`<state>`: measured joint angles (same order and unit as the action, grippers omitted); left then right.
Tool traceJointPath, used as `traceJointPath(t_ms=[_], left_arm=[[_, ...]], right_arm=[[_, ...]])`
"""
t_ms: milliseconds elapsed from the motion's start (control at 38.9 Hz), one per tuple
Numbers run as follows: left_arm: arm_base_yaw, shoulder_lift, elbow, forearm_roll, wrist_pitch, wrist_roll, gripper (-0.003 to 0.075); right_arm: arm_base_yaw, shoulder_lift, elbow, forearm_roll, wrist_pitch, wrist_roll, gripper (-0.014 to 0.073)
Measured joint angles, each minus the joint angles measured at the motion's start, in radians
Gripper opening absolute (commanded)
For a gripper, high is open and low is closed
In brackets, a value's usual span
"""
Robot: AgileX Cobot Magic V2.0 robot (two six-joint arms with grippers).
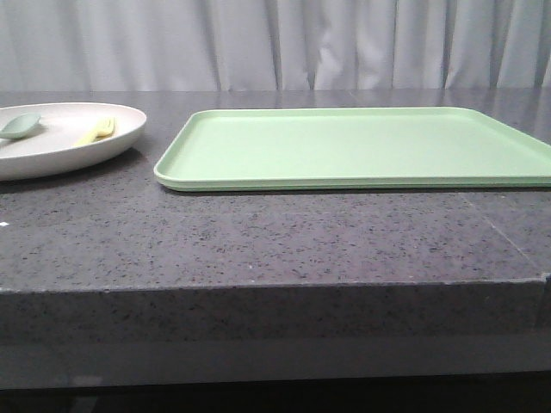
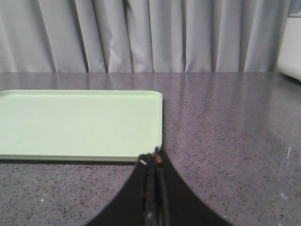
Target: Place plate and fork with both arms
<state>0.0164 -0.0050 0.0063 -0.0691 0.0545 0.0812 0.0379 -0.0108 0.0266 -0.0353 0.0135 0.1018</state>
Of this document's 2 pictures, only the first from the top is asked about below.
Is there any white round plate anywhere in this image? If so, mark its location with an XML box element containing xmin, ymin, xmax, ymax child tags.
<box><xmin>1</xmin><ymin>102</ymin><xmax>146</xmax><ymax>182</ymax></box>

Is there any grey curtain backdrop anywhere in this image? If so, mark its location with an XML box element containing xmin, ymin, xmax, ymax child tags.
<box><xmin>1</xmin><ymin>1</ymin><xmax>550</xmax><ymax>92</ymax></box>

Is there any pale green plastic spoon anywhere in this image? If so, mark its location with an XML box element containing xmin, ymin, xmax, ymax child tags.
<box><xmin>0</xmin><ymin>113</ymin><xmax>41</xmax><ymax>140</ymax></box>

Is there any yellow plastic fork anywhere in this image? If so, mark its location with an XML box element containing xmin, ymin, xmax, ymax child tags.
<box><xmin>73</xmin><ymin>117</ymin><xmax>115</xmax><ymax>147</ymax></box>

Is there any light green serving tray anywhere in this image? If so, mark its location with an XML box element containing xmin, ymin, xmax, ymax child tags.
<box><xmin>154</xmin><ymin>107</ymin><xmax>550</xmax><ymax>192</ymax></box>

